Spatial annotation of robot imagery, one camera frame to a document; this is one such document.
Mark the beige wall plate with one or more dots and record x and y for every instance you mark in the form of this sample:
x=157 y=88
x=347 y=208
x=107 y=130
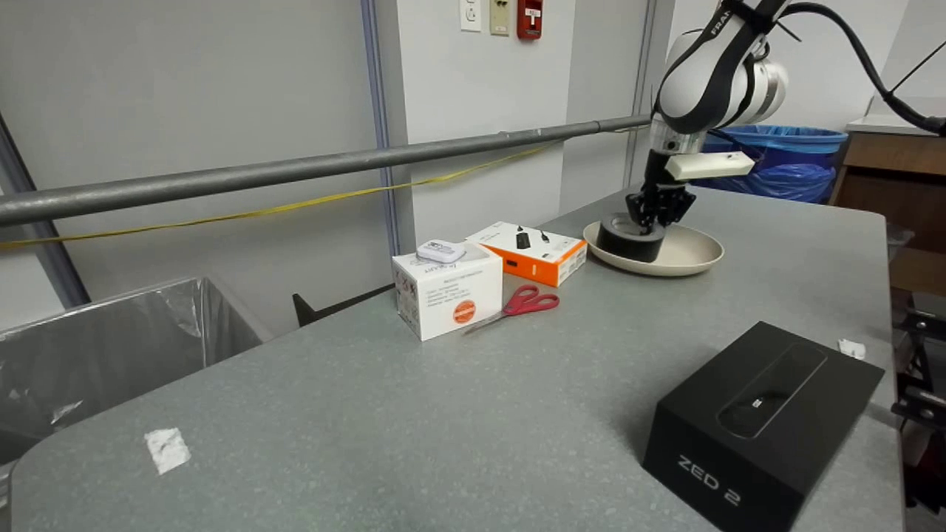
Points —
x=500 y=16

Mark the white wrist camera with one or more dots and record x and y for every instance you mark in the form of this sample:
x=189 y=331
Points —
x=710 y=164

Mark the small white adapter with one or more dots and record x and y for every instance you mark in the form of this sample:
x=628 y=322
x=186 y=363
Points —
x=441 y=253

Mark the blue trash bin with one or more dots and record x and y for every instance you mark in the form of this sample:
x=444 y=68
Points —
x=800 y=164

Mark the bin with clear liner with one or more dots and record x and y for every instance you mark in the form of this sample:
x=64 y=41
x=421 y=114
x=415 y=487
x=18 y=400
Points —
x=118 y=343

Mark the black equipment rack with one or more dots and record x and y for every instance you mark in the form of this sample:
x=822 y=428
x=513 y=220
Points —
x=927 y=393

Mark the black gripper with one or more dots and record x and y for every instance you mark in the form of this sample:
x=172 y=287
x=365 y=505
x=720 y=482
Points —
x=658 y=177

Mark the white box with orange dot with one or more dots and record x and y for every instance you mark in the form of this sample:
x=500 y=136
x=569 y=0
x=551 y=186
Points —
x=444 y=298

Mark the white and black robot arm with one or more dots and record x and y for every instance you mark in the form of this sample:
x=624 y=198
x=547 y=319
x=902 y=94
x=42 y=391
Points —
x=689 y=88

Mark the cream round plate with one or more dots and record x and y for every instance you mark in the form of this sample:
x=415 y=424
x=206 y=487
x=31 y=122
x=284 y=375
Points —
x=696 y=254

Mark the black ZED camera box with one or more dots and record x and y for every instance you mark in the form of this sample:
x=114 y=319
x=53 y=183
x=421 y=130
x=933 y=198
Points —
x=750 y=462

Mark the grey metal rail pipe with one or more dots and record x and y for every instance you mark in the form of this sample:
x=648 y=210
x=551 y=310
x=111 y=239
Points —
x=197 y=180

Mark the orange and white box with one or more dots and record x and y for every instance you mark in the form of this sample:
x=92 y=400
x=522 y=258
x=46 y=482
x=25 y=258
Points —
x=535 y=267

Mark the grey diagonal beam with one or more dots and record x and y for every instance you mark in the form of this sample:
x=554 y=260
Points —
x=46 y=238

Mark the brown wooden desk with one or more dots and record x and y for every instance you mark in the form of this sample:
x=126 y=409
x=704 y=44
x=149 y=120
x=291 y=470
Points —
x=888 y=186

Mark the red fire alarm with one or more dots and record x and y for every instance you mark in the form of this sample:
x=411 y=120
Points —
x=531 y=19

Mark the grey vertical wall post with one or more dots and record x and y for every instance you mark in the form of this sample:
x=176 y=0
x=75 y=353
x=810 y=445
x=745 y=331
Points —
x=384 y=77

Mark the white tape scrap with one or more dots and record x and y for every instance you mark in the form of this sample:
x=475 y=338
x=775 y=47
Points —
x=852 y=349
x=167 y=451

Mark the white light switch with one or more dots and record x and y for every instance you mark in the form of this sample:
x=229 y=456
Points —
x=470 y=13

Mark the grey masking tape roll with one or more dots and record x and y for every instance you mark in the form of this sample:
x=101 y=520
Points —
x=622 y=247

